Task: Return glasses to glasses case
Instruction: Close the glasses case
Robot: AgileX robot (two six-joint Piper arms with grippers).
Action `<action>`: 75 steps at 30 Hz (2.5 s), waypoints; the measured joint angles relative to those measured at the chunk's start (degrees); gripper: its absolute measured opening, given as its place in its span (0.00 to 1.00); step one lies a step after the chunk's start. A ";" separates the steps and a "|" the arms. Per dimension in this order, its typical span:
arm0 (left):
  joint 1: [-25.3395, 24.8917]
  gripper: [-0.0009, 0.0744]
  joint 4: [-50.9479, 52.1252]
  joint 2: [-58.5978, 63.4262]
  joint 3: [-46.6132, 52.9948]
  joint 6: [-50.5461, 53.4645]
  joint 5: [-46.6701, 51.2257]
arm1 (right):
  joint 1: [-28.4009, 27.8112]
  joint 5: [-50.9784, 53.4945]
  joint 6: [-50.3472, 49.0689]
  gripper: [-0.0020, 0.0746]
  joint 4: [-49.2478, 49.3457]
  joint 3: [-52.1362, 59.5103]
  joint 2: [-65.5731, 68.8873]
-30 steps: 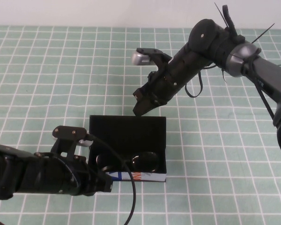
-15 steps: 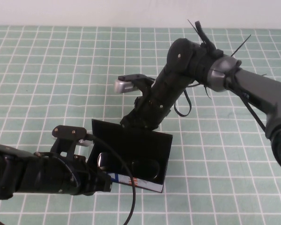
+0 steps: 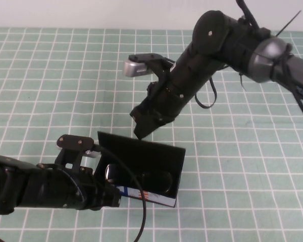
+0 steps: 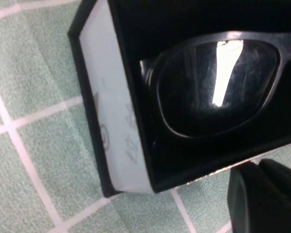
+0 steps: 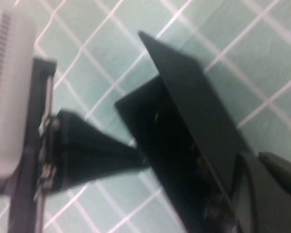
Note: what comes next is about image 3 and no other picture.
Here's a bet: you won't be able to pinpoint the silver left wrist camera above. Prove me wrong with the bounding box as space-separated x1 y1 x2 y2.
56 135 102 174

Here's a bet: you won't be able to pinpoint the black frame glasses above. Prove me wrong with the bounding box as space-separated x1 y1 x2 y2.
105 163 173 195

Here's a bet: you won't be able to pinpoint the black zip tie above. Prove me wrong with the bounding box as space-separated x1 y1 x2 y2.
276 10 302 38

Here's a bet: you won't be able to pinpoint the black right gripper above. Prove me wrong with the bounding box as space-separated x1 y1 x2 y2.
129 80 183 140

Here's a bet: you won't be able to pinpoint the thin black looped cable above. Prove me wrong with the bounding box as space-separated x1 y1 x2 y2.
194 75 218 110

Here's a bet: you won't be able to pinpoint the black glasses case box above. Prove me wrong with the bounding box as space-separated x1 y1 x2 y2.
93 131 187 209

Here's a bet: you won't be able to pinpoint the thick black right camera cable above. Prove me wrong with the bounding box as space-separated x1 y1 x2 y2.
235 0 261 31

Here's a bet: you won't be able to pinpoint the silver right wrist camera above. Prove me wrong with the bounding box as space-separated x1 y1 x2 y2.
123 52 176 79

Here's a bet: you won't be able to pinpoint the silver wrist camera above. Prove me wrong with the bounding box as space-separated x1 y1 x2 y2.
123 52 176 79
56 135 102 174

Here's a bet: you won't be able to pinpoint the green white checkered tablecloth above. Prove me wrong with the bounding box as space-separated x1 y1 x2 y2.
0 27 303 242

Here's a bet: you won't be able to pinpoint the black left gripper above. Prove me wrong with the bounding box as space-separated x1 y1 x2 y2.
82 173 122 212

